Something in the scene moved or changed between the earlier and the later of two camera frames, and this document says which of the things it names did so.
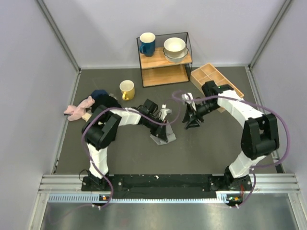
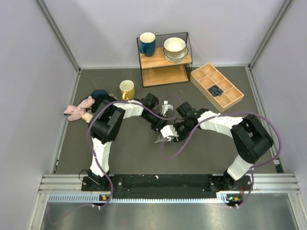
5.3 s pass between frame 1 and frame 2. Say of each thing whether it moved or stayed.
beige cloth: stayed
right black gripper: moved
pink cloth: stayed
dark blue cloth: stayed
